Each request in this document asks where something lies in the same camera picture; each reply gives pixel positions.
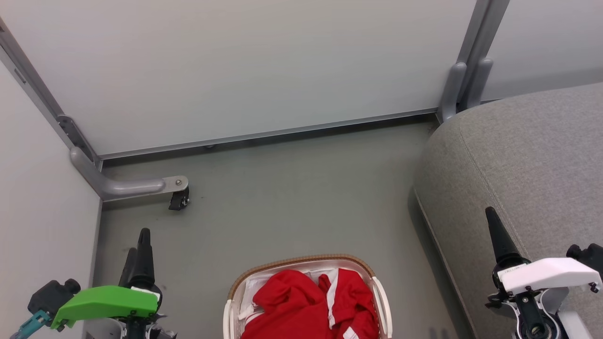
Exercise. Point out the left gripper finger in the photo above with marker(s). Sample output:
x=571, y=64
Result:
x=144, y=261
x=127, y=270

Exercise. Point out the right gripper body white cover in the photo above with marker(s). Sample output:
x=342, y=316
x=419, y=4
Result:
x=546, y=273

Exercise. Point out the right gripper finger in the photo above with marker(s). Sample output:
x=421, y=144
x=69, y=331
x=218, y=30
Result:
x=501, y=242

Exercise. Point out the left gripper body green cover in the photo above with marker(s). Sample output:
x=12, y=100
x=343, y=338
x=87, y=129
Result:
x=106, y=301

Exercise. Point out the red and white garment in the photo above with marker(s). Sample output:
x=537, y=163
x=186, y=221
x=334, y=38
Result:
x=292, y=306

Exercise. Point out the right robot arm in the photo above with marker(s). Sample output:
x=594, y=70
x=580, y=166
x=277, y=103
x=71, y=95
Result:
x=577, y=327

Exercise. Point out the grey fabric sofa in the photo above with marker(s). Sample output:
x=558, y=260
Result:
x=518, y=165

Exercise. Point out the black caster wheel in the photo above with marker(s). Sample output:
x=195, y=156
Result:
x=179, y=200

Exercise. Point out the grey partition support leg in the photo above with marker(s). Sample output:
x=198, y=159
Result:
x=127, y=187

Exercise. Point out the white laundry basket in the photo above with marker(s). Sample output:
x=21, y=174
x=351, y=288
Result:
x=381, y=301

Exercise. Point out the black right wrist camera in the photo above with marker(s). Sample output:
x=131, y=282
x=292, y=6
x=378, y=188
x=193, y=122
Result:
x=589, y=256

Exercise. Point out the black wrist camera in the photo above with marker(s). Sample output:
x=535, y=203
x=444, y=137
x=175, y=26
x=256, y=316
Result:
x=589, y=256
x=52, y=295

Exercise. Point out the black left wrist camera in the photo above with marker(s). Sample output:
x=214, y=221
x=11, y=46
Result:
x=52, y=295

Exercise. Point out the aluminium partition bottom rail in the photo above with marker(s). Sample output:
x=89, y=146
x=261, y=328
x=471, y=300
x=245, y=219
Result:
x=264, y=135

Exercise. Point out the grey partition post with feet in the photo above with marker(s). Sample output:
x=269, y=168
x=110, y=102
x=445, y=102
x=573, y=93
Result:
x=476, y=42

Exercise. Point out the grey partition corner post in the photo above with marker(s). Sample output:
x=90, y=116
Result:
x=28, y=77

